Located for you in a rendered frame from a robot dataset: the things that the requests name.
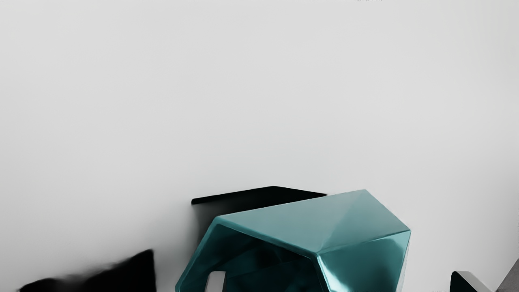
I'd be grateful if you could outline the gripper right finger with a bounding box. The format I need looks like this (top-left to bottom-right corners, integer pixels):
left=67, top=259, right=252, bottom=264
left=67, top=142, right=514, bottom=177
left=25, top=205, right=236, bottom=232
left=450, top=271, right=496, bottom=292

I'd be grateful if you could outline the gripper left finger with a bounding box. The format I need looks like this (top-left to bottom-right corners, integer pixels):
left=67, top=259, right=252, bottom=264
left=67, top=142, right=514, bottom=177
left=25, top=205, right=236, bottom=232
left=18, top=249, right=157, bottom=292

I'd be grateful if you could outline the teal faceted mug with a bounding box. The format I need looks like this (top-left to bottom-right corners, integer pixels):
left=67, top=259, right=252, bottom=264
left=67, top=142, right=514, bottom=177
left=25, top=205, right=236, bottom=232
left=175, top=189, right=412, bottom=292

